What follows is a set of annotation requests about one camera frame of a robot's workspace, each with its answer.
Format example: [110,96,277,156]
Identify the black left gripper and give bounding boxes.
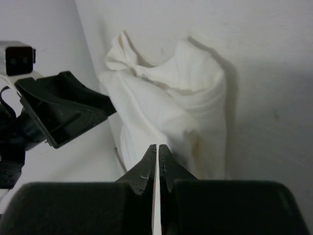
[0,71,116,189]

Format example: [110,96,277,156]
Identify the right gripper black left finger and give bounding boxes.
[0,145,157,235]

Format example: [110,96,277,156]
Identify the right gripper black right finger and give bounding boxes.
[159,144,309,235]

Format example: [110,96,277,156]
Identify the white printed t-shirt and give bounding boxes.
[98,32,227,180]

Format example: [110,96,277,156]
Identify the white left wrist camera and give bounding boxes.
[0,40,43,90]

